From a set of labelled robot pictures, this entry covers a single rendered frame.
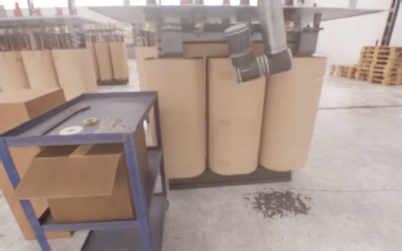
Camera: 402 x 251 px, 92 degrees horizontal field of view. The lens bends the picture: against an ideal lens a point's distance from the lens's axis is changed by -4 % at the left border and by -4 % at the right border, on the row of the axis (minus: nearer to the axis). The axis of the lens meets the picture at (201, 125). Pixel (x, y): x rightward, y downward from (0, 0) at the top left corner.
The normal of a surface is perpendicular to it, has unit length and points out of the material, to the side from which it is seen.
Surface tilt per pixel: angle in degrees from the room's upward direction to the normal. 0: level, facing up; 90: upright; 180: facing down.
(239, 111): 90
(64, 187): 26
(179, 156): 90
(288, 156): 90
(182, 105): 90
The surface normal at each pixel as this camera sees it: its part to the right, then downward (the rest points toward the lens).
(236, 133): 0.12, 0.37
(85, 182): 0.03, -0.67
